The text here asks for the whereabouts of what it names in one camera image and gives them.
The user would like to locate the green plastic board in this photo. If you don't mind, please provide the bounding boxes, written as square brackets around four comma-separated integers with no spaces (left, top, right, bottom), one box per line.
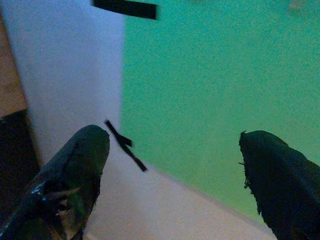
[119,0,320,226]

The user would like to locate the wide black tape strip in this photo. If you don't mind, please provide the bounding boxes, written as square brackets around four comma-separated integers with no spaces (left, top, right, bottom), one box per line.
[91,0,159,21]

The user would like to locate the thin black tape strip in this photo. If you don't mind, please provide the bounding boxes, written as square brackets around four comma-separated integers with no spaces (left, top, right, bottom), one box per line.
[104,119,148,173]

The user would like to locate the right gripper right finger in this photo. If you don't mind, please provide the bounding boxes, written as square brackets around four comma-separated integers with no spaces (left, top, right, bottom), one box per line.
[238,129,320,240]

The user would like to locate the brown cardboard box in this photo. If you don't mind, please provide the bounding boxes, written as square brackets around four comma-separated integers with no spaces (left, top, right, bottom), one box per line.
[0,12,29,119]

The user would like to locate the short black tape piece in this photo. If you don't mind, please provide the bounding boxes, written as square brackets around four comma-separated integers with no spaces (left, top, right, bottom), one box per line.
[118,136,134,148]

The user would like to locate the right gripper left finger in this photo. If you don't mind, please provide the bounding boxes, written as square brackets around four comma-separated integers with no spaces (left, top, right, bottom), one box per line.
[0,124,111,240]

